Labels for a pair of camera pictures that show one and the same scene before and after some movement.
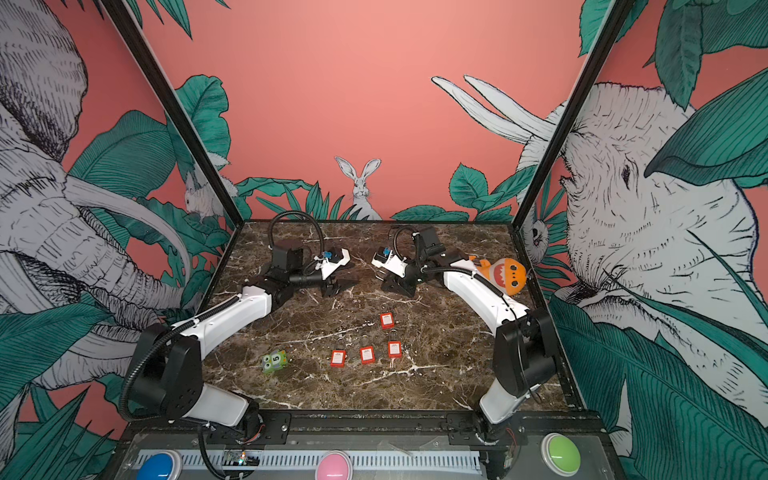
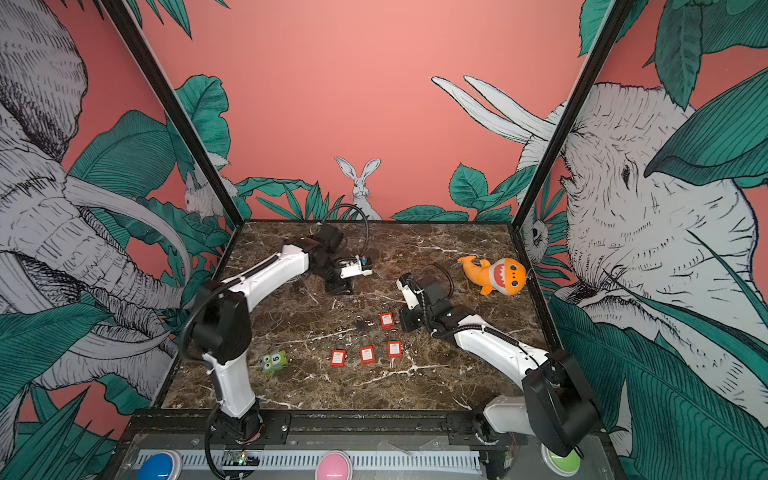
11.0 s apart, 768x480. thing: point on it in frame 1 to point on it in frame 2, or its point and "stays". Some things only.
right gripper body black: (409, 285) to (413, 319)
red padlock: (395, 349) stays
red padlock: (387, 320) stays
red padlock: (367, 355) stays
